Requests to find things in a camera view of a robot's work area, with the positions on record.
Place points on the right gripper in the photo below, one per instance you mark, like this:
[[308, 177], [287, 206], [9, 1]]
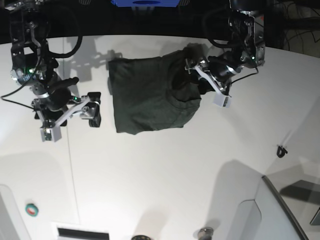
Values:
[[55, 104]]

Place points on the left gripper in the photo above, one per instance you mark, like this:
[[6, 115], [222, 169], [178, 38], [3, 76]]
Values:
[[220, 69]]

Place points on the dark green t-shirt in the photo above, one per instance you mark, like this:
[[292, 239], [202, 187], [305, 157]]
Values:
[[157, 93]]

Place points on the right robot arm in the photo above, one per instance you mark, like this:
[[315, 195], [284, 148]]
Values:
[[34, 65]]

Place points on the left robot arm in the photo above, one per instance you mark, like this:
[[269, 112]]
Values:
[[245, 49]]

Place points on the black clip on table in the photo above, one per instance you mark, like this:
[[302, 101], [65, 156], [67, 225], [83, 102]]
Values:
[[281, 151]]

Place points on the black round dial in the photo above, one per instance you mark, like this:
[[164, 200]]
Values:
[[140, 237]]

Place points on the grey round knob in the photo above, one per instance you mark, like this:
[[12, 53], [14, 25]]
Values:
[[205, 233]]

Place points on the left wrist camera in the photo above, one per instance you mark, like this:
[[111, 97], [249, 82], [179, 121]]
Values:
[[221, 100]]

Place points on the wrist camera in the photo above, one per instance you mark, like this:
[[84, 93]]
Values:
[[50, 134], [221, 100]]

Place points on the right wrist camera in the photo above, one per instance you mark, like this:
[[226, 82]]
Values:
[[50, 134]]

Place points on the black cable bundle background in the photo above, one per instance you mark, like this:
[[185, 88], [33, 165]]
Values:
[[287, 20]]

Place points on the blue mount plate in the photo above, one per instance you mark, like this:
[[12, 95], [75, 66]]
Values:
[[145, 3]]

